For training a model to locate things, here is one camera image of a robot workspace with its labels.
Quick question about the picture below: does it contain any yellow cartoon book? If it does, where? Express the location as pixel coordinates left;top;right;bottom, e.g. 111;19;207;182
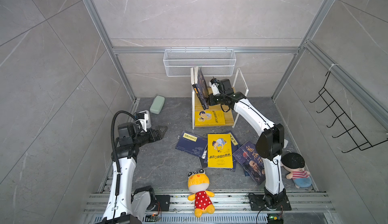
207;134;233;169

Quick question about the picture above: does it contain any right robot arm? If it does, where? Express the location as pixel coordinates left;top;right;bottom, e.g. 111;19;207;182
209;78;287;210

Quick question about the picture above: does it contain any mint green case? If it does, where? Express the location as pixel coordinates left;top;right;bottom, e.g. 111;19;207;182
150;95;165;115

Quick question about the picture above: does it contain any white wire mesh basket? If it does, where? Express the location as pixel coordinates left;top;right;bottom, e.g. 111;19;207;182
163;49;236;77

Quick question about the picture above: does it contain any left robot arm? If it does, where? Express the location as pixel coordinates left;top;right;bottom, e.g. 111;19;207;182
100;110;167;224

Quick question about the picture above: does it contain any white wooden two-tier shelf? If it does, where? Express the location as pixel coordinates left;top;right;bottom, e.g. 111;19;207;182
191;68;250;130

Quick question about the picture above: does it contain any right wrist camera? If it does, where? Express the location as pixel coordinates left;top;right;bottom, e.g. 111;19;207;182
210;78;220;95

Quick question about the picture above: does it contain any navy book with yellow label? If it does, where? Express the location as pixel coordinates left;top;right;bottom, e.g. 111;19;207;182
175;131;208;157

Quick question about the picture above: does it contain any black-haired doll plush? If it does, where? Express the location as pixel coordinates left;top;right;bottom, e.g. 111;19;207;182
281;152;312;188

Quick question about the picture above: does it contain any yellow frog plush toy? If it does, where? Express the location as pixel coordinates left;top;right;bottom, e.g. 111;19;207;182
188;168;215;218

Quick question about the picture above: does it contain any yellow book on lower shelf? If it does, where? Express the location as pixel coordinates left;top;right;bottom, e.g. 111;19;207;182
195;110;226;127

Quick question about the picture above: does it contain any black wire hook rack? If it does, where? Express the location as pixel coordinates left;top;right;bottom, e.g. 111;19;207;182
309;72;388;153

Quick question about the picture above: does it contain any white digital clock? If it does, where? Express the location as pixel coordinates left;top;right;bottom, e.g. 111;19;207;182
137;110;152;131

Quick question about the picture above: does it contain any black upright book on shelf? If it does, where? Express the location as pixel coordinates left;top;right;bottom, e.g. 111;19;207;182
191;67;207;110

